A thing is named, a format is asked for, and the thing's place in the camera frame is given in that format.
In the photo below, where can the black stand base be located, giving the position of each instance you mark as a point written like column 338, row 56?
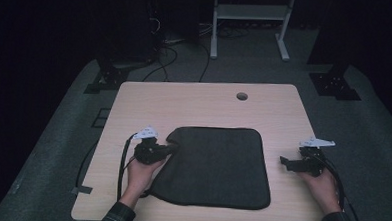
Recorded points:
column 110, row 76
column 333, row 84

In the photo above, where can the dark equipment tower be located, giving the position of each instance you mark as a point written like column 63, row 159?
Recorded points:
column 131, row 24

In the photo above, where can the grey tape strip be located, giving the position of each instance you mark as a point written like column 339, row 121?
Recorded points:
column 82, row 190

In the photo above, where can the yellow and black towel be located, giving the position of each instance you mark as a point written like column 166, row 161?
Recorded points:
column 215, row 164

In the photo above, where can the black square floor frame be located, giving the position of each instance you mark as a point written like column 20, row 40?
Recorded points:
column 101, row 118

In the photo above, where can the person's right hand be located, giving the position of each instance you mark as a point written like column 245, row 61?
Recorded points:
column 324, row 192

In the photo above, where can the person's left hand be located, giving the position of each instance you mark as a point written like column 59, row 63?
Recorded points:
column 139, row 178

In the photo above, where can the white metal table frame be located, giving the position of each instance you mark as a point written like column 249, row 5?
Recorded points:
column 251, row 12

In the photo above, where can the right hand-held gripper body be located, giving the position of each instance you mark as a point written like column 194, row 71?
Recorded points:
column 312, row 162

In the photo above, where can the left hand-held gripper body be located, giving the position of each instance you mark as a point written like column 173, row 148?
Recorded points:
column 148, row 151

